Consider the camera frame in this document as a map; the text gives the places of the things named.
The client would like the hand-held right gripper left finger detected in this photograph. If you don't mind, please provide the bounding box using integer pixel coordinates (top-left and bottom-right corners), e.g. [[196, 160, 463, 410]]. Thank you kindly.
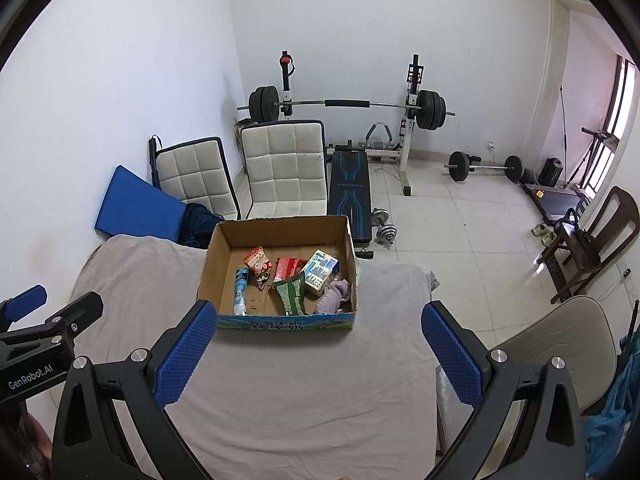
[[50, 300, 218, 480]]

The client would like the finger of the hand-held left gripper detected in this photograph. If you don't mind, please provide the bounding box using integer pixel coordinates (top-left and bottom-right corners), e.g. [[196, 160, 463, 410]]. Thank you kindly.
[[0, 291, 104, 359], [0, 284, 49, 329]]

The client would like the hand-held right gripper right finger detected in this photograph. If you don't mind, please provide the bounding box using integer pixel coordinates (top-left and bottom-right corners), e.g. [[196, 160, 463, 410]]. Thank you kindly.
[[420, 300, 588, 480]]

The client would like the blue tube packet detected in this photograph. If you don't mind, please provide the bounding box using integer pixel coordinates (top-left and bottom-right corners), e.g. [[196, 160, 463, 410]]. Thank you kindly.
[[232, 266, 251, 316]]

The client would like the orange cartoon snack packet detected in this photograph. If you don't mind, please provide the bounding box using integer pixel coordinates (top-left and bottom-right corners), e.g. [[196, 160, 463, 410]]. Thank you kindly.
[[243, 245, 273, 291]]

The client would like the green snack packet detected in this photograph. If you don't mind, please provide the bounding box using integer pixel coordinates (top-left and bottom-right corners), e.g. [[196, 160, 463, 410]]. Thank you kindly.
[[271, 272, 307, 317]]

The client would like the cardboard box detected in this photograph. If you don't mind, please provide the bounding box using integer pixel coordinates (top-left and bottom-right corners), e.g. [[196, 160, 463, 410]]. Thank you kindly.
[[197, 215, 359, 332]]

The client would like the grey sock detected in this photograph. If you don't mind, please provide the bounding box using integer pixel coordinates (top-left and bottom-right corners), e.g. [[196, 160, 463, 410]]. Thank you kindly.
[[315, 280, 352, 315]]

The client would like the red snack packet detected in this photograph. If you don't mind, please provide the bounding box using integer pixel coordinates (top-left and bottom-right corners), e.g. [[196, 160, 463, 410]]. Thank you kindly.
[[272, 256, 308, 283]]

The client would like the blue white tissue pack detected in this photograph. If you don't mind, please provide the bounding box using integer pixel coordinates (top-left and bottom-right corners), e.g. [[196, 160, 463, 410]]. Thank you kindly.
[[301, 250, 341, 296]]

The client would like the person's left hand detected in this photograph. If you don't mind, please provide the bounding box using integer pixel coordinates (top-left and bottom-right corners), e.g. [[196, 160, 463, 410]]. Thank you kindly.
[[20, 411, 54, 470]]

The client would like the grey office chair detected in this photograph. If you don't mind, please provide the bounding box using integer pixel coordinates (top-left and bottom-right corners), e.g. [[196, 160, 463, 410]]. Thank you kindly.
[[435, 296, 618, 461]]

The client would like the blue foam mat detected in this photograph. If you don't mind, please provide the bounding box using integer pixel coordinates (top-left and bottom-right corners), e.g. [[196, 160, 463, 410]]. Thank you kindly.
[[95, 164, 188, 242]]

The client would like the navy cloth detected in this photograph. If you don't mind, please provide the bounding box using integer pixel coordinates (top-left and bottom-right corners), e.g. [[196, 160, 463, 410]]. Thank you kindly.
[[177, 202, 226, 249]]

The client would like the pair of shoes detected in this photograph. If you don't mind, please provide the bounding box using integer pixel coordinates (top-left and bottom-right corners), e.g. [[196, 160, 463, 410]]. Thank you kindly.
[[531, 222, 556, 247]]

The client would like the black blue rod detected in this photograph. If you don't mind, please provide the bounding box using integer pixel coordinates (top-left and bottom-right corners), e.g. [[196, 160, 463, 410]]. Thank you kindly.
[[147, 135, 163, 188]]

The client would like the blue jacket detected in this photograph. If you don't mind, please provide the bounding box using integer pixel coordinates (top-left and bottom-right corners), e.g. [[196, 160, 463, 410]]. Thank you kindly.
[[582, 332, 640, 480]]

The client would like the black bag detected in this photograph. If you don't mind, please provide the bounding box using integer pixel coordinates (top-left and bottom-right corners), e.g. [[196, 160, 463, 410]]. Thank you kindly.
[[562, 208, 601, 268]]

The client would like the small white padded chair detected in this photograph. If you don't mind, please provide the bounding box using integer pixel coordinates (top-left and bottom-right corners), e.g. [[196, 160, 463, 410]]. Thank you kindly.
[[155, 136, 242, 221]]

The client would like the treadmill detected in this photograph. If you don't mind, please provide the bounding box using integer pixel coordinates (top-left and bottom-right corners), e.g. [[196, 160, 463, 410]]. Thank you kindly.
[[522, 127, 621, 226]]

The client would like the black blue weight bench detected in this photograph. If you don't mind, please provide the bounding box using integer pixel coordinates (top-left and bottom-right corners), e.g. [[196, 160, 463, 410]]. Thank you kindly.
[[327, 144, 376, 260]]

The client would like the short barbell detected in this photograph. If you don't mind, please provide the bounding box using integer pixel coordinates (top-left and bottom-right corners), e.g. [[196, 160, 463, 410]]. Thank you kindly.
[[443, 150, 523, 182]]

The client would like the white power strip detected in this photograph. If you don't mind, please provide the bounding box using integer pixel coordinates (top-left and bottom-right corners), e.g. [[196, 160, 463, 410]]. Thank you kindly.
[[620, 260, 640, 301]]

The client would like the large white padded chair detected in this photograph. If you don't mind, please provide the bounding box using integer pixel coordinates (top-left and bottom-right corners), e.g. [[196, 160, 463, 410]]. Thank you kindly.
[[239, 120, 328, 221]]

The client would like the black speaker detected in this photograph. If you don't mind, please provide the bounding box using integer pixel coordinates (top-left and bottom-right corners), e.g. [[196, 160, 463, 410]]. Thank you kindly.
[[537, 157, 563, 186]]

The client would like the white barbell rack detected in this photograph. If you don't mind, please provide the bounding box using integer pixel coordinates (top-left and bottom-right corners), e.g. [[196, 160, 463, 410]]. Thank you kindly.
[[277, 50, 426, 196]]

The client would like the dark wooden chair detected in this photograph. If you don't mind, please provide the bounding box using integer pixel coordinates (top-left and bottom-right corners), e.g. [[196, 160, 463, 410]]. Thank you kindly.
[[537, 186, 640, 305]]

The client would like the thin black pole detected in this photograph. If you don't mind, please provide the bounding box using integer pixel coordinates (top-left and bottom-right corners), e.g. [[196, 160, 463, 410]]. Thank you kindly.
[[559, 85, 569, 171]]

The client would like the long barbell with black plates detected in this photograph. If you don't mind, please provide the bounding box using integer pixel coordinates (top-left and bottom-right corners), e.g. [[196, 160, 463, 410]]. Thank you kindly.
[[236, 85, 457, 131]]

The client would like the grey exercise handle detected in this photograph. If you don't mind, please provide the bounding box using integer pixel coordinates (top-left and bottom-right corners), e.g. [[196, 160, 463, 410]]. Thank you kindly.
[[365, 121, 396, 151]]

